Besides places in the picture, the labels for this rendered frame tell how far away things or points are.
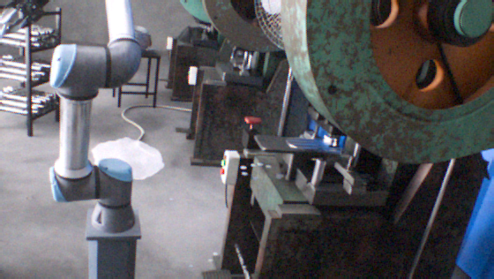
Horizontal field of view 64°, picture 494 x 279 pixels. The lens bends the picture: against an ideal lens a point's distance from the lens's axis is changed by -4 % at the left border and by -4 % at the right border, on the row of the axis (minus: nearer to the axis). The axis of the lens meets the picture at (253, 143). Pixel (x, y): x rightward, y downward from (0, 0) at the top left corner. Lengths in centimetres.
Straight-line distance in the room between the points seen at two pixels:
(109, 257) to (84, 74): 68
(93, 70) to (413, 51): 85
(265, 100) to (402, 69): 202
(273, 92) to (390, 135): 205
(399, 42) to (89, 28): 723
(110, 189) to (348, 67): 85
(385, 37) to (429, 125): 27
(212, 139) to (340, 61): 224
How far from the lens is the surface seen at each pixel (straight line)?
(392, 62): 115
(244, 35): 275
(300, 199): 144
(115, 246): 152
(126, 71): 119
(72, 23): 809
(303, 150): 150
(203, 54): 472
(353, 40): 100
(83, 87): 118
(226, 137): 315
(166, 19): 799
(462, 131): 127
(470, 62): 131
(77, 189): 140
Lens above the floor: 128
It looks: 20 degrees down
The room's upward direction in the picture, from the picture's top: 10 degrees clockwise
